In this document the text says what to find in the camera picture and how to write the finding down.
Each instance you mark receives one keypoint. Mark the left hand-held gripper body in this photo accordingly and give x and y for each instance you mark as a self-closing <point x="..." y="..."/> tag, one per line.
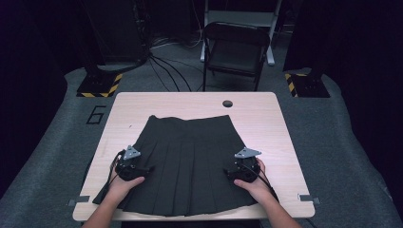
<point x="128" y="169"/>

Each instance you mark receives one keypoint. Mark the black stand base hazard stripes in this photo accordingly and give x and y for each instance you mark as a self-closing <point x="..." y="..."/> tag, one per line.
<point x="99" y="85"/>
<point x="309" y="86"/>

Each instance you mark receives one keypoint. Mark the person's right hand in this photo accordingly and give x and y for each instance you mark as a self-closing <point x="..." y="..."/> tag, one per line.
<point x="256" y="188"/>

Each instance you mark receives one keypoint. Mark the dark round table grommet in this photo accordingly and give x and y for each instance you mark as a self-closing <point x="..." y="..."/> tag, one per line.
<point x="227" y="103"/>

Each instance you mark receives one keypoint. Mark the grey tape strip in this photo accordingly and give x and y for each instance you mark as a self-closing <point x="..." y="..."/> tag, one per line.
<point x="308" y="198"/>
<point x="80" y="199"/>

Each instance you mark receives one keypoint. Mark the black tape floor marking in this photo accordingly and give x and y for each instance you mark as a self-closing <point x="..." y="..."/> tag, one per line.
<point x="96" y="115"/>

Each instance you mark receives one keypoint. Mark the person's dark clothing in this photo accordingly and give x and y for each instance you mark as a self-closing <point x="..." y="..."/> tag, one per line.
<point x="190" y="224"/>

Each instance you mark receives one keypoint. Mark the dark curtain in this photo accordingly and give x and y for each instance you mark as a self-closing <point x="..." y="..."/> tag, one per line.
<point x="364" y="79"/>
<point x="31" y="79"/>

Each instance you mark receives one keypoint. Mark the person's left hand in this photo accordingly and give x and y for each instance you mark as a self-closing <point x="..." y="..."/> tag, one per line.
<point x="122" y="188"/>

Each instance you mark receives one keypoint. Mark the black folding chair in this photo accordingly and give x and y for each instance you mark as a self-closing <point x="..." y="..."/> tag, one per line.
<point x="234" y="53"/>
<point x="271" y="38"/>

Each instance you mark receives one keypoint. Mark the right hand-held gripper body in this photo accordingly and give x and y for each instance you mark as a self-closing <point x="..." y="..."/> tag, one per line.
<point x="247" y="169"/>

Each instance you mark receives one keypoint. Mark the black pleated skirt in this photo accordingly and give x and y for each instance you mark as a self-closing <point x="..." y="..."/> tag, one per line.
<point x="190" y="158"/>

